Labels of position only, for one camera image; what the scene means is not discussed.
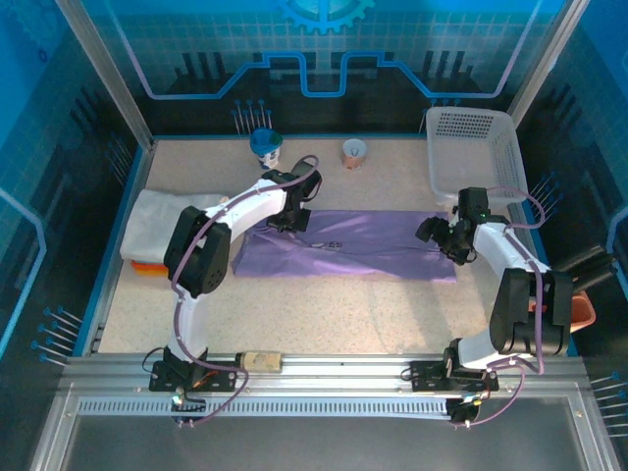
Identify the black tool handle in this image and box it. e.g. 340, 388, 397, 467
563, 262, 617, 298
551, 244, 607, 282

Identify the white perforated plastic basket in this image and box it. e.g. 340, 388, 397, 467
425, 106, 531, 207

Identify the grey metal front panel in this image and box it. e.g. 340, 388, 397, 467
28, 392, 620, 471

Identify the aluminium frame post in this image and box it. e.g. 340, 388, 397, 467
506, 0, 591, 117
54, 0, 157, 151

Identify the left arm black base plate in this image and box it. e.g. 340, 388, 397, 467
148, 360, 242, 393

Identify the beige tape block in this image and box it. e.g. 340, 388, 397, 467
237, 349, 285, 375

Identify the brown paper cup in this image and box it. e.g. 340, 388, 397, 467
341, 138, 368, 171

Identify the purple t-shirt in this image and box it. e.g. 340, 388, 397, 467
231, 209, 458, 285

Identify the slotted grey cable duct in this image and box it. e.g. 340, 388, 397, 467
77, 397, 455, 419

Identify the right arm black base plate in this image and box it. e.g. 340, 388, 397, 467
409, 359, 500, 393

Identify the white cup with blue lid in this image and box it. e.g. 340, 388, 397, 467
248, 128, 285, 172

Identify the aluminium mounting rail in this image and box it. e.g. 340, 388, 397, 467
61, 350, 588, 396

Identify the orange plastic container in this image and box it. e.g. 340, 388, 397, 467
527, 291, 598, 336

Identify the white folded t-shirt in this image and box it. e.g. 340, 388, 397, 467
120, 189, 230, 262

